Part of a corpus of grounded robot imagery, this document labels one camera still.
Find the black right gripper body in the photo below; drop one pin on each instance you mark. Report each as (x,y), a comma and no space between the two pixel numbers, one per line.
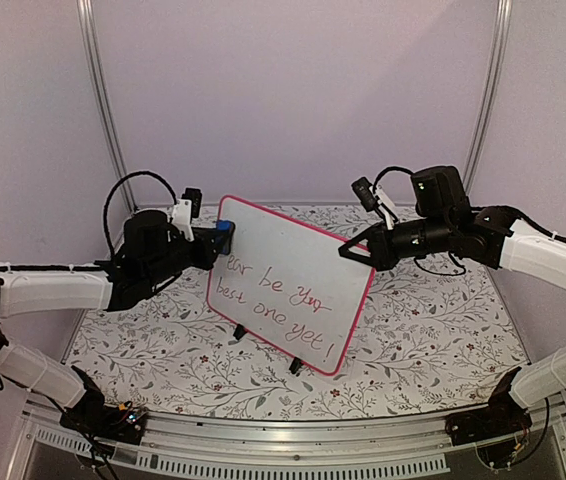
(434,235)

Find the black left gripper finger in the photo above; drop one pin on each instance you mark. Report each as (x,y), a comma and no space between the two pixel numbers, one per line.
(221,249)
(212,235)

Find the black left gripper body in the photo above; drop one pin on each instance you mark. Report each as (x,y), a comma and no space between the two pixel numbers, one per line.
(165,267)

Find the blue whiteboard eraser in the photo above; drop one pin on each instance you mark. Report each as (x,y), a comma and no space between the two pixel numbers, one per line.
(225,230)

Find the pink framed whiteboard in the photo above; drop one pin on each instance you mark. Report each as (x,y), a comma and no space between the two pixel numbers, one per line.
(285,283)

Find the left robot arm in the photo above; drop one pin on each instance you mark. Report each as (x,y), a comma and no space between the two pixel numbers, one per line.
(28,289)

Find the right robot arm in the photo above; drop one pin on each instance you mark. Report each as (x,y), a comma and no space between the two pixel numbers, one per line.
(535,251)

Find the black stand foot left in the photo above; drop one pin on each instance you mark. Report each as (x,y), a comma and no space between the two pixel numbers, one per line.
(239,332)

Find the floral table mat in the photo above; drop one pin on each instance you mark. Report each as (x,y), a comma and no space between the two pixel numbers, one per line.
(429,339)

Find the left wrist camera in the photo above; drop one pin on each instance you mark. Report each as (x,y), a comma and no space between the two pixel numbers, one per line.
(185,209)

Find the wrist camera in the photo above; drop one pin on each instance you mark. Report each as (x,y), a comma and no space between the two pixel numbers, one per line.
(185,209)
(374,199)

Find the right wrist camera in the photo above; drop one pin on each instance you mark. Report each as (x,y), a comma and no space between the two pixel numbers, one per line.
(374,199)

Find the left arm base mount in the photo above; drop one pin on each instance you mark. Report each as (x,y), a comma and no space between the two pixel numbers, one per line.
(124,423)

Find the front aluminium rail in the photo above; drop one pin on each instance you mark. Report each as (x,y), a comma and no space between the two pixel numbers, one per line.
(184,447)

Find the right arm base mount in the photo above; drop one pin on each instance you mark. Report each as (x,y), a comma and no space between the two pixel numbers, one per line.
(499,433)

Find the right aluminium frame post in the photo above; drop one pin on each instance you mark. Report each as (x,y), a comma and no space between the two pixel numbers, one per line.
(496,59)

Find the aluminium frame post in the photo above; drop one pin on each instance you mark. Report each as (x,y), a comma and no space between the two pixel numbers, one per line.
(496,59)
(87,23)

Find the left aluminium frame post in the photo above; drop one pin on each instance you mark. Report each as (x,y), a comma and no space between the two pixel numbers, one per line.
(87,23)

